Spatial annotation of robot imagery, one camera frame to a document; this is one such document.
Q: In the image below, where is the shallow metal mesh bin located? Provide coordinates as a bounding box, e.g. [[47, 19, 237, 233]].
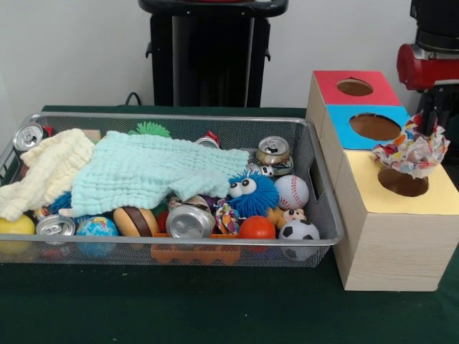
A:
[[0, 111, 345, 269]]

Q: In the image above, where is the cream muslin cloth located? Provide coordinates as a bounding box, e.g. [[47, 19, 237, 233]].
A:
[[0, 128, 96, 222]]

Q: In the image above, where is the blue fuzzy toy with eyes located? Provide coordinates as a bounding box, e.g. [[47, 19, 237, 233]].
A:
[[228, 170, 280, 219]]

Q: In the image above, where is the white baseball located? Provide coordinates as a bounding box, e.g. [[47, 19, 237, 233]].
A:
[[274, 174, 310, 211]]

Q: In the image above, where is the orange ball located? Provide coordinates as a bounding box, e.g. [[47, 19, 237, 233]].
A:
[[238, 215, 277, 254]]

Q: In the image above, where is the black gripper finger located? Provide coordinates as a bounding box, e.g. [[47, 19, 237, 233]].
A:
[[435, 87, 450, 128], [419, 89, 437, 135]]

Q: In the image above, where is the globe print ball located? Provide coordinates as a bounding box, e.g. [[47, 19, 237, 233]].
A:
[[75, 216, 120, 258]]

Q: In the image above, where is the gold drink can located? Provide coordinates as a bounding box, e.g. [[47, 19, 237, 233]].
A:
[[255, 135, 292, 166]]

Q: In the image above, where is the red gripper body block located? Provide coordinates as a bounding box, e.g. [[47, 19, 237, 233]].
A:
[[396, 43, 459, 95]]

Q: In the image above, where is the black and white soccer ball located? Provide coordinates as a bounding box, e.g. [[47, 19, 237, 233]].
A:
[[278, 219, 321, 262]]

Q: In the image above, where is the wooden box with three holes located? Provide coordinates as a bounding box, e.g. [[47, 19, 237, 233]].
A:
[[306, 70, 459, 292]]

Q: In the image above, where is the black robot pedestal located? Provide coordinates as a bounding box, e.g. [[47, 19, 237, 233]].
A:
[[138, 0, 290, 108]]

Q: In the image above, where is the light blue muslin cloth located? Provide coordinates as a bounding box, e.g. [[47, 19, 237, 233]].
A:
[[70, 130, 251, 219]]

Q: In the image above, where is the crushed silver can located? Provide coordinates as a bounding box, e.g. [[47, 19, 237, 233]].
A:
[[165, 204, 216, 239]]

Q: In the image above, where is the dark green tablecloth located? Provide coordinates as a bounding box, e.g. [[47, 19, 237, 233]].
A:
[[440, 135, 459, 169], [0, 104, 459, 344]]

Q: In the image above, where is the colourful paper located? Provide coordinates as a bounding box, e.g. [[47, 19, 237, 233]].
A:
[[369, 113, 451, 179]]

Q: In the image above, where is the toy hamburger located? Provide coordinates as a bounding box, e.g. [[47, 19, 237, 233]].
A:
[[113, 206, 161, 238]]

